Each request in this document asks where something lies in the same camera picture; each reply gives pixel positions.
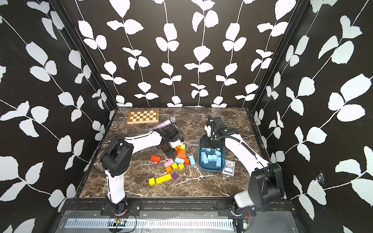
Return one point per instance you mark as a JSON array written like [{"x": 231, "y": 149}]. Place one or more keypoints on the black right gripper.
[{"x": 204, "y": 138}]

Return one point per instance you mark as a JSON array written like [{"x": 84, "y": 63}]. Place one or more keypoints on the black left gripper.
[{"x": 172, "y": 154}]

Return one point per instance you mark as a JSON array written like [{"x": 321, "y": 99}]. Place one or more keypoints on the light blue thin block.
[{"x": 204, "y": 158}]

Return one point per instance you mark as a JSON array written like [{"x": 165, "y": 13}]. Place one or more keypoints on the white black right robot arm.
[{"x": 266, "y": 180}]

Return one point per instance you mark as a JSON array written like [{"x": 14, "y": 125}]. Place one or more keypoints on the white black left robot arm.
[{"x": 118, "y": 154}]

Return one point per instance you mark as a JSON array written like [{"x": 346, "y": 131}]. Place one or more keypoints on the red block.
[
  {"x": 181, "y": 156},
  {"x": 155, "y": 159},
  {"x": 180, "y": 151}
]

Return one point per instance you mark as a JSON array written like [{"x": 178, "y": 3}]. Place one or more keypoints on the pink block lower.
[{"x": 169, "y": 163}]

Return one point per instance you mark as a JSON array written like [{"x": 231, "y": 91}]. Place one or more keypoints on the red block left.
[{"x": 155, "y": 159}]

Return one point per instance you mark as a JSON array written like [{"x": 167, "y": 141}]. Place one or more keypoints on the dark teal plastic tray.
[{"x": 211, "y": 166}]

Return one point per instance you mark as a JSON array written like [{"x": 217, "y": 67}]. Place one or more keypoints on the orange cube lower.
[{"x": 169, "y": 169}]

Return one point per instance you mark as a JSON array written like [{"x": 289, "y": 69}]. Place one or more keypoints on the yellow cube lower centre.
[{"x": 181, "y": 166}]

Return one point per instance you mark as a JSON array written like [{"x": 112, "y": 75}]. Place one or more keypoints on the purple glitter microphone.
[{"x": 165, "y": 123}]

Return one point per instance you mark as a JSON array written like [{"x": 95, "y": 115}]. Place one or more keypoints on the purple cube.
[{"x": 175, "y": 176}]

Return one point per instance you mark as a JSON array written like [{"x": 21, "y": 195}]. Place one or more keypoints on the playing card box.
[{"x": 229, "y": 168}]

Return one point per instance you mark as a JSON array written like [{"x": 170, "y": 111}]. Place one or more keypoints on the long yellow block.
[{"x": 163, "y": 178}]

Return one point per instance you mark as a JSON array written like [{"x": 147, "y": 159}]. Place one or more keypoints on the wooden chessboard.
[{"x": 143, "y": 116}]

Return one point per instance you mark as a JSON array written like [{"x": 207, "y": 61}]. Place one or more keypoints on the small yellow cube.
[{"x": 152, "y": 181}]

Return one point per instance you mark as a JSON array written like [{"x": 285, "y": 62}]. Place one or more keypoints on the white slotted cable duct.
[{"x": 128, "y": 224}]

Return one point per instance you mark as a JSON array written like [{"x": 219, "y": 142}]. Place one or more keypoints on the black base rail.
[{"x": 222, "y": 205}]

